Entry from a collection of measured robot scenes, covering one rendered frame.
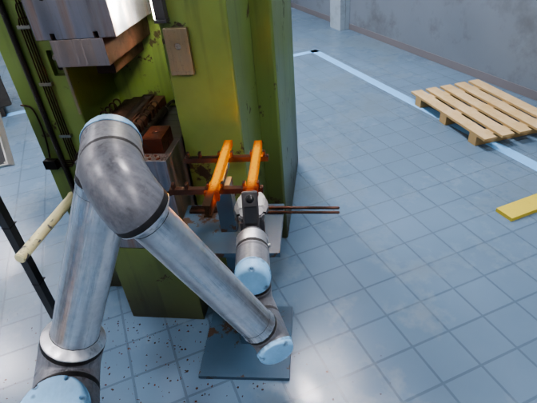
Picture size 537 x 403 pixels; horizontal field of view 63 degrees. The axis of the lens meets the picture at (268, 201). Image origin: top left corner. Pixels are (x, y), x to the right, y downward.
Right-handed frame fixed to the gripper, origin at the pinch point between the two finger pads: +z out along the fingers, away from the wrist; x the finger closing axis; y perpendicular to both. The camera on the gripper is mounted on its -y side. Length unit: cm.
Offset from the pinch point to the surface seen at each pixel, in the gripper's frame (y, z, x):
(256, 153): -0.7, 25.0, 2.1
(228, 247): 26.5, 6.6, -11.0
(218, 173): -0.7, 12.8, -11.1
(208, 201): -1.7, -5.1, -12.8
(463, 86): 85, 280, 191
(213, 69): -25, 50, -12
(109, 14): -49, 41, -42
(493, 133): 87, 188, 178
